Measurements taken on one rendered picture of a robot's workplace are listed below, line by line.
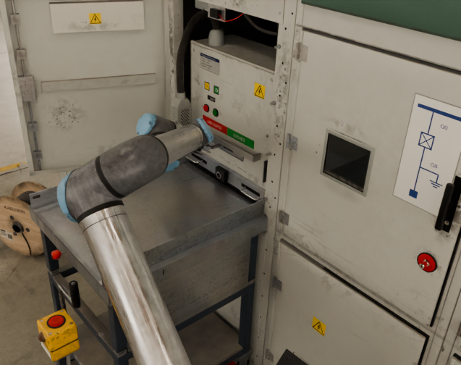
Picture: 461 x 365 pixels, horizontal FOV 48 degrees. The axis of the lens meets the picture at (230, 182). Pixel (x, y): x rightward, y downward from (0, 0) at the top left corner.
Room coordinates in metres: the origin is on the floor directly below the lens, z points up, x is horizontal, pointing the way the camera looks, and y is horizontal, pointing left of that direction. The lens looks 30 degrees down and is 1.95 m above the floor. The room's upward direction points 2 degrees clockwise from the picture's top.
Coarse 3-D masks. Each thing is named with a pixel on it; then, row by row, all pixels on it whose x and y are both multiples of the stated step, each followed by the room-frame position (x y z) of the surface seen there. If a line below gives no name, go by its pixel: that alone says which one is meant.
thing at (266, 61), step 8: (200, 40) 2.12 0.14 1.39; (224, 40) 2.14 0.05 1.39; (232, 40) 2.14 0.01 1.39; (240, 40) 2.15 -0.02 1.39; (248, 40) 2.15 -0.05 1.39; (208, 48) 2.01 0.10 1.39; (216, 48) 2.01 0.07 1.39; (224, 48) 2.02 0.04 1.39; (232, 48) 2.02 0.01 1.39; (240, 48) 2.03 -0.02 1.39; (248, 48) 2.03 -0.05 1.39; (256, 48) 2.04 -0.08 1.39; (264, 48) 2.04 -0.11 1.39; (272, 48) 2.05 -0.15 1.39; (232, 56) 1.90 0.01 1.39; (240, 56) 1.91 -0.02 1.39; (248, 56) 1.91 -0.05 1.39; (256, 56) 1.92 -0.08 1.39; (264, 56) 1.92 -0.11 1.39; (272, 56) 1.93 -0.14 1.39; (256, 64) 1.80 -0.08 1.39; (264, 64) 1.82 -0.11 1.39; (272, 64) 1.83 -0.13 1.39
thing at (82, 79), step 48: (0, 0) 1.91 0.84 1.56; (48, 0) 2.00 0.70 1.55; (96, 0) 2.06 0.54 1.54; (144, 0) 2.13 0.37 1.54; (48, 48) 1.99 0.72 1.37; (96, 48) 2.05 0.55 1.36; (144, 48) 2.12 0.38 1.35; (48, 96) 1.98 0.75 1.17; (96, 96) 2.05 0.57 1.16; (144, 96) 2.12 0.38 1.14; (48, 144) 1.97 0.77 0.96; (96, 144) 2.04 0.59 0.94
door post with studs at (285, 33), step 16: (288, 0) 1.65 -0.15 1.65; (288, 16) 1.64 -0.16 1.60; (288, 32) 1.64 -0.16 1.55; (288, 48) 1.64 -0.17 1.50; (288, 64) 1.63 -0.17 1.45; (288, 80) 1.63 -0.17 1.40; (272, 112) 1.68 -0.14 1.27; (272, 128) 1.67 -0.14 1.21; (272, 144) 1.67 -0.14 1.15; (272, 160) 1.66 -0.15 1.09; (272, 176) 1.65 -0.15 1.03; (272, 192) 1.65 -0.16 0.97; (272, 208) 1.64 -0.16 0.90; (272, 224) 1.63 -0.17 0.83; (272, 240) 1.63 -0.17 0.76; (256, 352) 1.65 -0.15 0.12
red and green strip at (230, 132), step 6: (210, 120) 1.99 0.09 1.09; (216, 126) 1.96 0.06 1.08; (222, 126) 1.93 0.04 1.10; (222, 132) 1.93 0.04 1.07; (228, 132) 1.91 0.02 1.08; (234, 132) 1.88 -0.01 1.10; (234, 138) 1.88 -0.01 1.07; (240, 138) 1.85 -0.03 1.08; (246, 138) 1.83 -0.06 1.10; (246, 144) 1.82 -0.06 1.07; (252, 144) 1.80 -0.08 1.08
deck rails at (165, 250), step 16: (48, 192) 1.69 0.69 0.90; (32, 208) 1.64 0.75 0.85; (48, 208) 1.65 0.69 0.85; (256, 208) 1.65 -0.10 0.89; (208, 224) 1.50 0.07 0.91; (224, 224) 1.55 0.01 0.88; (240, 224) 1.60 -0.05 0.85; (176, 240) 1.41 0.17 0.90; (192, 240) 1.45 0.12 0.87; (160, 256) 1.37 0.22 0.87
